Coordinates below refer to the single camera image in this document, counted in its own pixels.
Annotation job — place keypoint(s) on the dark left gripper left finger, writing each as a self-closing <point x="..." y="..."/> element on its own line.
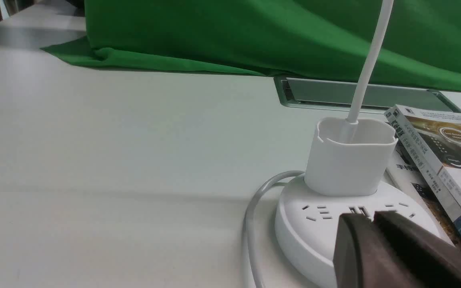
<point x="363" y="258"/>

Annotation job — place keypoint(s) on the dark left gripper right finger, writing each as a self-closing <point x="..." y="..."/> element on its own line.
<point x="431" y="260"/>

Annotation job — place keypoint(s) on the white desk lamp with sockets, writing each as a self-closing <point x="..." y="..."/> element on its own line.
<point x="343" y="177"/>

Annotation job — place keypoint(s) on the middle white book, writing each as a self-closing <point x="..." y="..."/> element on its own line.
<point x="450" y="206"/>

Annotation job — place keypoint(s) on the bottom large thin book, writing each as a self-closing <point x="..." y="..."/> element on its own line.
<point x="404" y="175"/>

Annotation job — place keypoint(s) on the top book self-driving cover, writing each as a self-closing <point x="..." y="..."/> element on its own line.
<point x="436" y="136"/>

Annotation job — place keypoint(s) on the green backdrop cloth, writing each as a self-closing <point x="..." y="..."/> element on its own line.
<point x="320" y="39"/>

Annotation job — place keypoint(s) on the silver desk cable hatch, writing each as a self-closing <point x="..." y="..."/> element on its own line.
<point x="338" y="96"/>

